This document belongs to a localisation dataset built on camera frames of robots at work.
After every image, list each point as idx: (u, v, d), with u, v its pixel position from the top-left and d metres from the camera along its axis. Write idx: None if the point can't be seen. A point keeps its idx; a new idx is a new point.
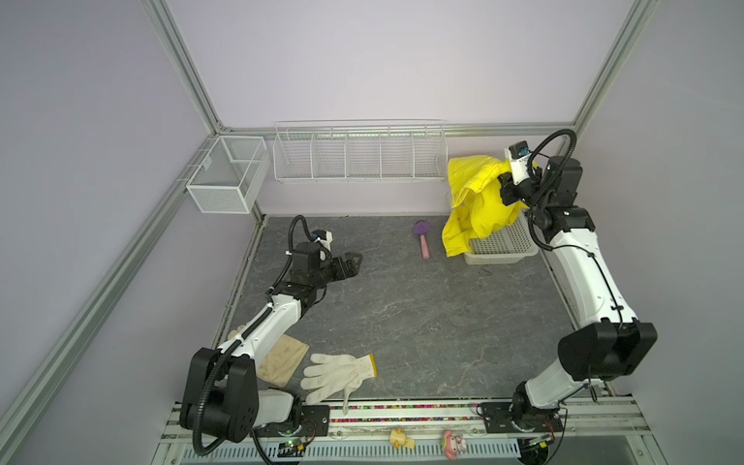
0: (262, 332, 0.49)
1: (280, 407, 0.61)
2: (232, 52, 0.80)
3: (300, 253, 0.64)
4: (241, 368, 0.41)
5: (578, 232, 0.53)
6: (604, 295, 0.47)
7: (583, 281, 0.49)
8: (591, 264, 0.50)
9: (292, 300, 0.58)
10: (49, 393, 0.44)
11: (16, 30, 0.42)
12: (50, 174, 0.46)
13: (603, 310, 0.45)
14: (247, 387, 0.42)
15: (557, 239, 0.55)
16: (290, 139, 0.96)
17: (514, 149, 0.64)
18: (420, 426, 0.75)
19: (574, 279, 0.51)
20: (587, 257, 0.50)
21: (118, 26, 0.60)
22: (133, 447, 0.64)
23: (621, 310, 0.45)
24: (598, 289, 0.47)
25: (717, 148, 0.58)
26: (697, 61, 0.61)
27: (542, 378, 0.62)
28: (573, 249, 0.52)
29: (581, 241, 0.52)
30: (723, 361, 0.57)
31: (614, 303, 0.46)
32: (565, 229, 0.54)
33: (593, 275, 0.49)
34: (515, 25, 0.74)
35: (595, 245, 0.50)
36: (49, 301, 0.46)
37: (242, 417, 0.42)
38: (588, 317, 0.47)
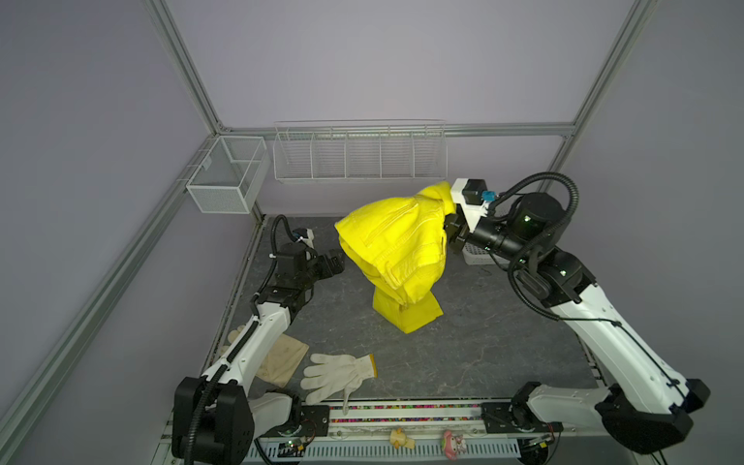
0: (248, 352, 0.46)
1: (279, 412, 0.61)
2: (232, 52, 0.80)
3: (284, 256, 0.61)
4: (231, 397, 0.39)
5: (589, 297, 0.42)
6: (657, 376, 0.39)
7: (627, 361, 0.40)
8: (625, 339, 0.41)
9: (278, 310, 0.55)
10: (50, 392, 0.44)
11: (17, 32, 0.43)
12: (50, 175, 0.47)
13: (666, 397, 0.38)
14: (239, 413, 0.41)
15: (567, 309, 0.43)
16: (290, 139, 0.96)
17: (477, 193, 0.49)
18: (420, 426, 0.75)
19: (610, 354, 0.42)
20: (616, 328, 0.41)
21: (117, 27, 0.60)
22: (134, 447, 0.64)
23: (675, 385, 0.39)
24: (646, 367, 0.40)
25: (718, 148, 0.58)
26: (697, 60, 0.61)
27: (553, 401, 0.59)
28: (600, 325, 0.41)
29: (601, 309, 0.42)
30: (724, 361, 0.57)
31: (670, 382, 0.39)
32: (576, 299, 0.42)
33: (634, 353, 0.40)
34: (516, 24, 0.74)
35: (608, 304, 0.42)
36: (50, 301, 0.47)
37: (237, 442, 0.41)
38: (649, 403, 0.40)
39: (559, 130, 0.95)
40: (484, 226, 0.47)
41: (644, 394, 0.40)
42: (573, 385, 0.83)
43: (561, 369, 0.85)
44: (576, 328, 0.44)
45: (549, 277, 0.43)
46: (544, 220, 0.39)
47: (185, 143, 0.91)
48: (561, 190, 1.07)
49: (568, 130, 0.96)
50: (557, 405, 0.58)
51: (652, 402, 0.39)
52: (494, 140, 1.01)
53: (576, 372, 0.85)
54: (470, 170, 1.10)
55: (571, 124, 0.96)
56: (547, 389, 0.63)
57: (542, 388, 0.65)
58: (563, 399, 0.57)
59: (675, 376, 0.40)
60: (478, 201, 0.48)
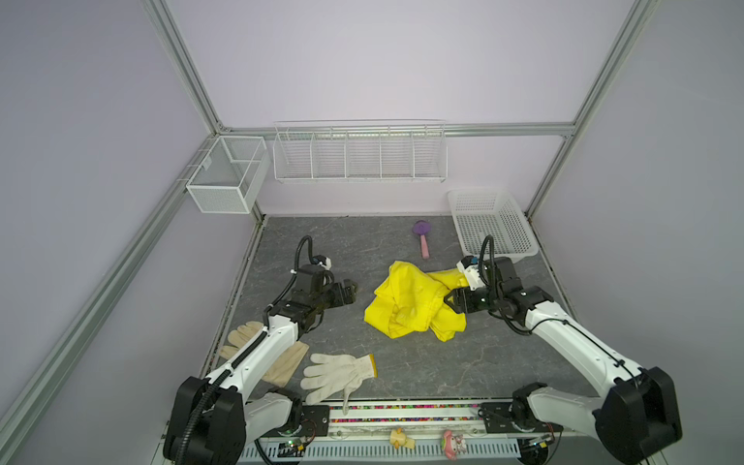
0: (253, 360, 0.47)
1: (273, 418, 0.59)
2: (232, 52, 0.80)
3: (304, 273, 0.64)
4: (228, 404, 0.40)
5: (543, 306, 0.57)
6: (603, 357, 0.46)
7: (576, 351, 0.49)
8: (571, 331, 0.51)
9: (287, 324, 0.56)
10: (49, 392, 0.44)
11: (17, 33, 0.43)
12: (50, 174, 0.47)
13: (609, 371, 0.44)
14: (233, 420, 0.40)
15: (530, 320, 0.57)
16: (290, 139, 0.96)
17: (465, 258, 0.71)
18: (420, 426, 0.75)
19: (571, 352, 0.50)
20: (564, 325, 0.53)
21: (117, 27, 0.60)
22: (134, 447, 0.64)
23: (624, 365, 0.45)
24: (593, 352, 0.47)
25: (717, 148, 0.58)
26: (693, 61, 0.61)
27: (555, 403, 0.58)
28: (549, 322, 0.54)
29: (549, 312, 0.55)
30: (723, 361, 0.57)
31: (615, 361, 0.45)
32: (530, 307, 0.57)
33: (580, 341, 0.49)
34: (516, 24, 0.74)
35: (562, 311, 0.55)
36: (49, 301, 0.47)
37: (227, 450, 0.40)
38: (603, 383, 0.45)
39: (558, 129, 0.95)
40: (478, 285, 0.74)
41: (598, 377, 0.46)
42: (573, 385, 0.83)
43: (560, 368, 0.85)
44: (543, 338, 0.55)
45: (512, 297, 0.60)
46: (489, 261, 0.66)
47: (185, 143, 0.91)
48: (560, 190, 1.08)
49: (567, 130, 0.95)
50: (556, 407, 0.58)
51: (603, 381, 0.45)
52: (494, 139, 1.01)
53: (576, 372, 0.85)
54: (470, 170, 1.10)
55: (571, 124, 0.96)
56: (551, 391, 0.63)
57: (548, 389, 0.64)
58: (565, 402, 0.56)
59: (626, 360, 0.45)
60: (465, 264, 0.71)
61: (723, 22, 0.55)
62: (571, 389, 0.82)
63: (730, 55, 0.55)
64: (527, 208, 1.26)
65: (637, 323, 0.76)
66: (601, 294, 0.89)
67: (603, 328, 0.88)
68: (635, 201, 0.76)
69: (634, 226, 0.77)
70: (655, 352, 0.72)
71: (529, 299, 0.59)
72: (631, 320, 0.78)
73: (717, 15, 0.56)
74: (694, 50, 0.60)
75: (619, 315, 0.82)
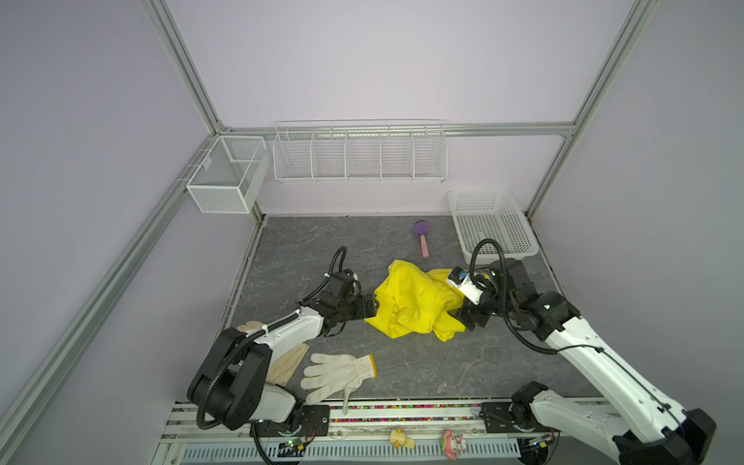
0: (284, 332, 0.52)
1: (279, 407, 0.60)
2: (232, 52, 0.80)
3: (336, 278, 0.70)
4: (258, 356, 0.43)
5: (572, 326, 0.49)
6: (646, 400, 0.42)
7: (613, 387, 0.44)
8: (607, 363, 0.45)
9: (316, 315, 0.61)
10: (49, 393, 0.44)
11: (18, 34, 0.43)
12: (50, 174, 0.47)
13: (657, 418, 0.40)
14: (260, 375, 0.44)
15: (556, 340, 0.50)
16: (290, 139, 0.96)
17: (453, 275, 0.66)
18: (420, 426, 0.75)
19: (603, 383, 0.46)
20: (599, 354, 0.46)
21: (117, 27, 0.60)
22: (133, 447, 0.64)
23: (669, 411, 0.41)
24: (635, 391, 0.43)
25: (718, 148, 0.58)
26: (694, 61, 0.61)
27: (560, 416, 0.58)
28: (581, 350, 0.47)
29: (580, 337, 0.48)
30: (723, 360, 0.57)
31: (662, 406, 0.41)
32: (558, 325, 0.50)
33: (620, 378, 0.44)
34: (516, 25, 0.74)
35: (593, 335, 0.49)
36: (48, 301, 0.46)
37: (245, 404, 0.43)
38: (644, 427, 0.41)
39: (559, 129, 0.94)
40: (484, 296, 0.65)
41: (639, 419, 0.42)
42: (573, 385, 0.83)
43: (560, 368, 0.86)
44: (569, 359, 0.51)
45: (533, 311, 0.52)
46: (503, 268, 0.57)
47: (185, 143, 0.91)
48: (560, 190, 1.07)
49: (568, 130, 0.96)
50: (562, 418, 0.58)
51: (646, 426, 0.41)
52: (494, 139, 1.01)
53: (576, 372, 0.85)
54: (470, 170, 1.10)
55: (571, 124, 0.96)
56: (555, 397, 0.63)
57: (549, 394, 0.64)
58: (576, 419, 0.55)
59: (670, 403, 0.41)
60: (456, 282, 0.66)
61: (724, 22, 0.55)
62: (571, 389, 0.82)
63: (730, 55, 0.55)
64: (527, 208, 1.26)
65: (637, 323, 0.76)
66: (601, 294, 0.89)
67: (603, 327, 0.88)
68: (635, 201, 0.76)
69: (635, 226, 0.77)
70: (655, 352, 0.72)
71: (553, 314, 0.51)
72: (631, 320, 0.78)
73: (718, 15, 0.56)
74: (694, 50, 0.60)
75: (619, 315, 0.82)
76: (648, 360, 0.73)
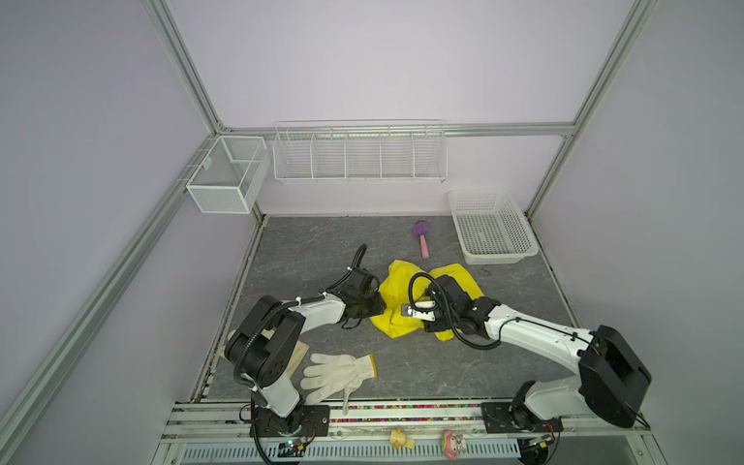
0: (314, 306, 0.57)
1: (285, 399, 0.61)
2: (232, 51, 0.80)
3: (358, 271, 0.75)
4: (292, 324, 0.48)
5: (494, 313, 0.60)
6: (560, 337, 0.49)
7: (537, 339, 0.52)
8: (525, 325, 0.54)
9: (339, 300, 0.65)
10: (49, 393, 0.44)
11: (18, 33, 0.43)
12: (50, 174, 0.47)
13: (571, 349, 0.47)
14: (292, 340, 0.48)
15: (490, 331, 0.59)
16: (290, 139, 0.96)
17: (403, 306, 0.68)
18: (420, 426, 0.75)
19: (533, 343, 0.53)
20: (516, 322, 0.56)
21: (117, 27, 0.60)
22: (133, 447, 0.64)
23: (579, 336, 0.48)
24: (550, 334, 0.51)
25: (718, 148, 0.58)
26: (694, 61, 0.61)
27: (545, 397, 0.60)
28: (506, 325, 0.56)
29: (500, 316, 0.59)
30: (723, 360, 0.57)
31: (572, 336, 0.49)
32: (483, 320, 0.59)
33: (535, 329, 0.53)
34: (516, 25, 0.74)
35: (510, 310, 0.59)
36: (49, 301, 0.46)
37: (274, 365, 0.46)
38: (570, 361, 0.47)
39: (559, 129, 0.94)
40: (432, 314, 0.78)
41: (564, 356, 0.48)
42: None
43: (560, 368, 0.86)
44: (507, 340, 0.58)
45: (467, 316, 0.62)
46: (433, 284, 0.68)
47: (185, 143, 0.91)
48: (560, 190, 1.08)
49: (568, 130, 0.96)
50: (548, 400, 0.59)
51: (570, 359, 0.47)
52: (494, 139, 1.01)
53: None
54: (470, 170, 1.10)
55: (571, 124, 0.96)
56: (539, 385, 0.65)
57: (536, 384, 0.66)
58: (554, 391, 0.58)
59: (577, 330, 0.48)
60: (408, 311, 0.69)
61: (724, 22, 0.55)
62: None
63: (730, 55, 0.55)
64: (527, 208, 1.26)
65: (636, 323, 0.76)
66: (601, 294, 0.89)
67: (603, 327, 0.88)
68: (635, 202, 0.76)
69: (635, 227, 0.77)
70: (655, 352, 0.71)
71: (480, 313, 0.61)
72: (631, 320, 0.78)
73: (718, 15, 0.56)
74: (694, 50, 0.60)
75: (618, 315, 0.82)
76: (648, 360, 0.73)
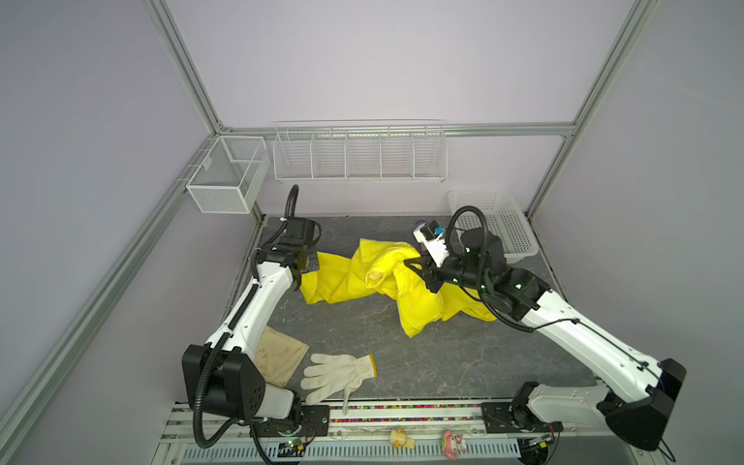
0: (252, 318, 0.46)
1: (280, 403, 0.61)
2: (232, 50, 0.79)
3: (295, 220, 0.63)
4: (235, 363, 0.40)
5: (546, 301, 0.48)
6: (626, 362, 0.42)
7: (595, 355, 0.44)
8: (591, 335, 0.45)
9: (277, 271, 0.52)
10: (49, 393, 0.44)
11: (17, 33, 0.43)
12: (50, 174, 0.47)
13: (639, 380, 0.41)
14: (248, 373, 0.42)
15: (532, 318, 0.48)
16: (290, 139, 0.96)
17: (429, 229, 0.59)
18: (420, 426, 0.75)
19: (585, 355, 0.45)
20: (573, 325, 0.46)
21: (117, 26, 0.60)
22: (133, 448, 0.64)
23: (648, 368, 0.42)
24: (615, 356, 0.43)
25: (718, 148, 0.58)
26: (693, 61, 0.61)
27: (555, 405, 0.58)
28: (560, 325, 0.46)
29: (554, 311, 0.47)
30: (723, 360, 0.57)
31: (641, 365, 0.42)
32: (533, 305, 0.48)
33: (600, 345, 0.44)
34: (515, 24, 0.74)
35: (566, 306, 0.48)
36: (50, 301, 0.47)
37: (249, 400, 0.43)
38: (629, 390, 0.42)
39: (559, 129, 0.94)
40: (448, 264, 0.59)
41: (621, 382, 0.42)
42: (573, 385, 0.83)
43: (560, 368, 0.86)
44: (546, 335, 0.49)
45: (508, 293, 0.49)
46: (479, 244, 0.50)
47: (185, 143, 0.91)
48: (560, 190, 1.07)
49: (568, 130, 0.96)
50: (552, 404, 0.59)
51: (630, 388, 0.41)
52: (495, 140, 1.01)
53: (576, 372, 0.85)
54: (470, 170, 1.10)
55: (571, 124, 0.96)
56: (546, 389, 0.63)
57: (542, 388, 0.65)
58: (566, 401, 0.56)
59: (645, 359, 0.42)
60: (427, 236, 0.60)
61: (725, 21, 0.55)
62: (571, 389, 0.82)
63: (731, 55, 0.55)
64: (527, 208, 1.26)
65: (636, 323, 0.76)
66: (600, 295, 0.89)
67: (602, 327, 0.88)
68: (636, 202, 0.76)
69: (635, 227, 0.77)
70: (655, 352, 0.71)
71: (526, 294, 0.49)
72: (631, 320, 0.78)
73: (718, 15, 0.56)
74: (694, 50, 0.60)
75: (618, 315, 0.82)
76: None
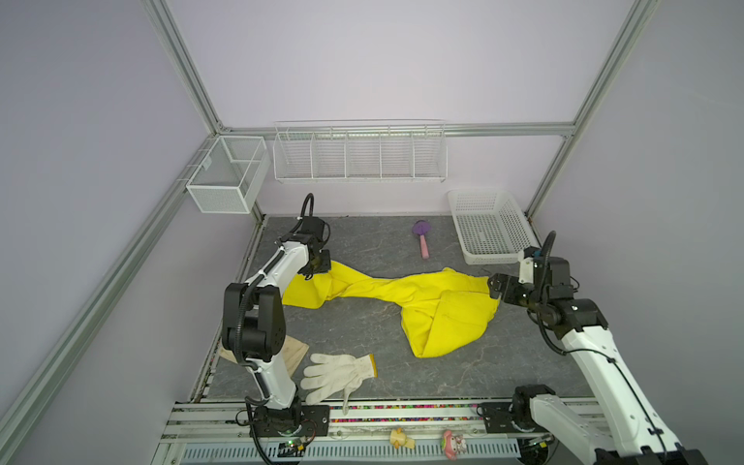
0: (280, 269, 0.55)
1: (287, 383, 0.64)
2: (231, 52, 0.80)
3: (311, 218, 0.76)
4: (269, 293, 0.49)
5: (591, 332, 0.50)
6: (637, 418, 0.41)
7: (610, 393, 0.44)
8: (616, 377, 0.45)
9: (299, 245, 0.64)
10: (49, 393, 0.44)
11: (20, 37, 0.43)
12: (51, 172, 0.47)
13: (641, 435, 0.40)
14: (277, 309, 0.50)
15: (570, 340, 0.51)
16: (290, 139, 0.96)
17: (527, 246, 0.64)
18: (420, 426, 0.75)
19: (602, 392, 0.46)
20: (608, 363, 0.46)
21: (117, 27, 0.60)
22: (133, 448, 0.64)
23: (661, 435, 0.40)
24: (631, 405, 0.42)
25: (718, 147, 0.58)
26: (693, 60, 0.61)
27: (556, 419, 0.58)
28: (593, 353, 0.48)
29: (597, 343, 0.48)
30: (722, 360, 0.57)
31: (653, 428, 0.40)
32: (576, 327, 0.50)
33: (620, 389, 0.44)
34: (515, 25, 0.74)
35: (612, 349, 0.48)
36: (50, 300, 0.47)
37: (275, 334, 0.50)
38: (624, 441, 0.41)
39: (559, 129, 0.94)
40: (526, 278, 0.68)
41: (623, 430, 0.42)
42: (573, 385, 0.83)
43: (560, 368, 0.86)
44: (576, 362, 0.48)
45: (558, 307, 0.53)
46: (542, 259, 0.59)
47: (185, 143, 0.91)
48: (560, 190, 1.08)
49: (568, 130, 0.96)
50: (556, 422, 0.58)
51: (628, 440, 0.41)
52: (495, 140, 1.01)
53: (576, 372, 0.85)
54: (470, 170, 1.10)
55: (571, 124, 0.96)
56: (560, 404, 0.62)
57: (553, 398, 0.64)
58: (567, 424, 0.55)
59: (665, 429, 0.40)
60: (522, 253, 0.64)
61: (725, 21, 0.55)
62: (571, 389, 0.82)
63: (730, 54, 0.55)
64: (527, 208, 1.26)
65: (637, 324, 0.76)
66: (599, 295, 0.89)
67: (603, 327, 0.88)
68: (636, 202, 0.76)
69: (635, 227, 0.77)
70: (655, 352, 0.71)
71: (578, 318, 0.51)
72: (630, 321, 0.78)
73: (718, 15, 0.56)
74: (694, 50, 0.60)
75: (617, 315, 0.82)
76: (646, 361, 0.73)
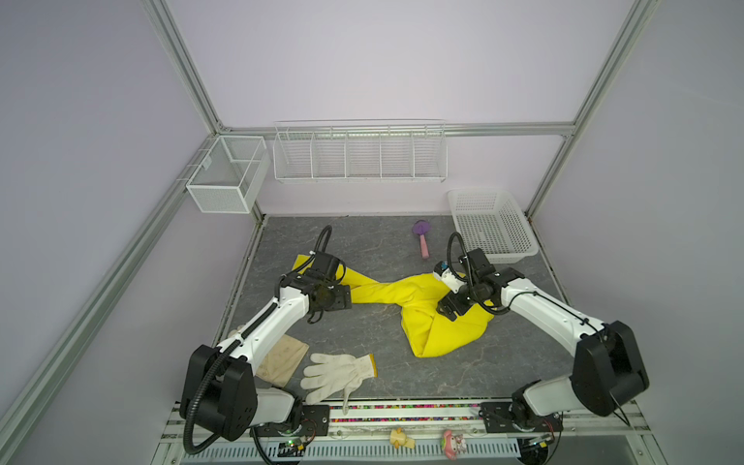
0: (263, 331, 0.47)
1: (279, 408, 0.60)
2: (231, 52, 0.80)
3: (324, 256, 0.67)
4: (237, 372, 0.40)
5: (513, 282, 0.61)
6: (570, 319, 0.50)
7: (547, 315, 0.52)
8: (542, 300, 0.55)
9: (297, 295, 0.55)
10: (48, 394, 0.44)
11: (20, 38, 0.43)
12: (49, 172, 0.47)
13: (576, 328, 0.48)
14: (245, 387, 0.42)
15: (504, 296, 0.61)
16: (290, 139, 0.96)
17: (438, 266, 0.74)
18: (420, 426, 0.75)
19: (542, 319, 0.54)
20: (534, 294, 0.56)
21: (117, 27, 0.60)
22: (133, 448, 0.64)
23: (589, 323, 0.48)
24: (561, 314, 0.51)
25: (717, 148, 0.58)
26: (693, 60, 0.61)
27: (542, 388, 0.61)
28: (522, 294, 0.57)
29: (519, 287, 0.59)
30: (722, 359, 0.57)
31: (581, 320, 0.49)
32: (503, 285, 0.61)
33: (549, 307, 0.53)
34: (515, 25, 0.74)
35: (529, 284, 0.59)
36: (50, 300, 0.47)
37: (238, 416, 0.42)
38: (570, 340, 0.48)
39: (559, 129, 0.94)
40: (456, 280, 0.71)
41: (567, 336, 0.49)
42: None
43: (559, 368, 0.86)
44: (517, 311, 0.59)
45: (487, 280, 0.64)
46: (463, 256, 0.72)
47: (185, 142, 0.91)
48: (560, 190, 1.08)
49: (568, 130, 0.96)
50: (546, 392, 0.59)
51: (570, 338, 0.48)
52: (495, 140, 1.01)
53: None
54: (470, 170, 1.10)
55: (571, 124, 0.96)
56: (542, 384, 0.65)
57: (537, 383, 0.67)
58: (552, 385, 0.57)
59: (590, 319, 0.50)
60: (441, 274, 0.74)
61: (725, 21, 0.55)
62: None
63: (730, 54, 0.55)
64: (527, 208, 1.26)
65: (636, 324, 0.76)
66: (599, 295, 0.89)
67: None
68: (635, 202, 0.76)
69: (635, 227, 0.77)
70: (655, 351, 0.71)
71: (502, 278, 0.63)
72: (630, 321, 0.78)
73: (718, 15, 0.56)
74: (694, 50, 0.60)
75: (617, 315, 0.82)
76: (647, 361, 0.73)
